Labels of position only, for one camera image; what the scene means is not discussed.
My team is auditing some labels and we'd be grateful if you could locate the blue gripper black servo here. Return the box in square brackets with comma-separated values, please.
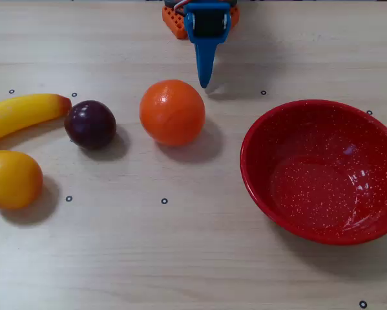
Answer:
[183, 2, 232, 89]

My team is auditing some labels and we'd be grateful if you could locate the yellow toy banana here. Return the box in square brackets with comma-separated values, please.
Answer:
[0, 93, 73, 148]

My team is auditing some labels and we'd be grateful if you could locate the orange robot base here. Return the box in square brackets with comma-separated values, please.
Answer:
[162, 5, 241, 40]

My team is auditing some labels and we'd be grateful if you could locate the red speckled enamel bowl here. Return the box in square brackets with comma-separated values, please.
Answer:
[239, 99, 387, 246]

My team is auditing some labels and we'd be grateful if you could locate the orange toy fruit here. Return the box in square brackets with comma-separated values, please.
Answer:
[139, 79, 207, 147]

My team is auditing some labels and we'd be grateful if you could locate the dark purple toy plum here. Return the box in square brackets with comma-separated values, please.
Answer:
[63, 99, 118, 150]

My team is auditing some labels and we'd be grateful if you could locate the yellow orange toy lemon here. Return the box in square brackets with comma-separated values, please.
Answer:
[0, 149, 45, 211]

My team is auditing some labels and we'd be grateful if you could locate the white red servo cable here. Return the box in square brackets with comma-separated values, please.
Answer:
[174, 0, 191, 16]

